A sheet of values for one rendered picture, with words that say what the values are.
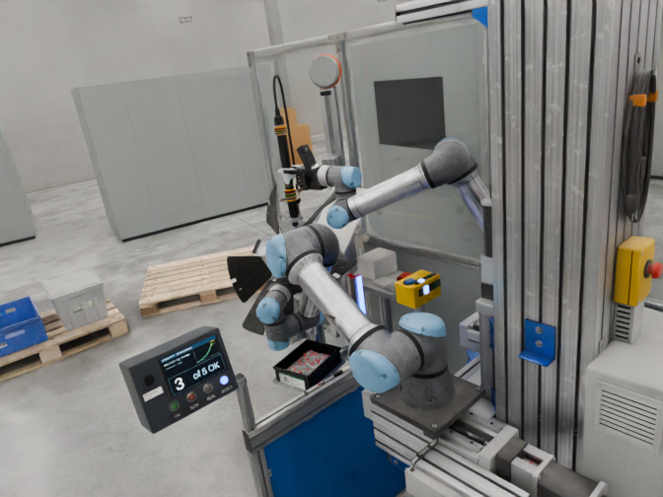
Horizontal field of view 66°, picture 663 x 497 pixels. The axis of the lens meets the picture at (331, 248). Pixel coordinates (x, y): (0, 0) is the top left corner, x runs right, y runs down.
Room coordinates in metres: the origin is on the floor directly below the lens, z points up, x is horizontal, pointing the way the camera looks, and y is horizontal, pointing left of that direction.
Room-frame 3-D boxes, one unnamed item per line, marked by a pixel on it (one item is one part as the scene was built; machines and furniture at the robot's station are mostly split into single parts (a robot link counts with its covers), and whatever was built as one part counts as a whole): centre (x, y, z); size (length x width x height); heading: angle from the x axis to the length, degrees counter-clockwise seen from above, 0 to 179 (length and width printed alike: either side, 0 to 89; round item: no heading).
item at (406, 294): (1.84, -0.32, 1.02); 0.16 x 0.10 x 0.11; 127
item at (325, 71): (2.63, -0.09, 1.88); 0.16 x 0.07 x 0.16; 72
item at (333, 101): (2.63, -0.09, 0.90); 0.08 x 0.06 x 1.80; 72
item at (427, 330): (1.15, -0.20, 1.20); 0.13 x 0.12 x 0.14; 125
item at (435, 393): (1.16, -0.21, 1.09); 0.15 x 0.15 x 0.10
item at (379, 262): (2.45, -0.21, 0.92); 0.17 x 0.16 x 0.11; 127
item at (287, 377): (1.68, 0.15, 0.85); 0.22 x 0.17 x 0.07; 143
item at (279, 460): (1.60, -0.01, 0.45); 0.82 x 0.02 x 0.66; 127
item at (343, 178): (1.76, -0.08, 1.53); 0.11 x 0.08 x 0.09; 47
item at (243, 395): (1.34, 0.33, 0.96); 0.03 x 0.03 x 0.20; 37
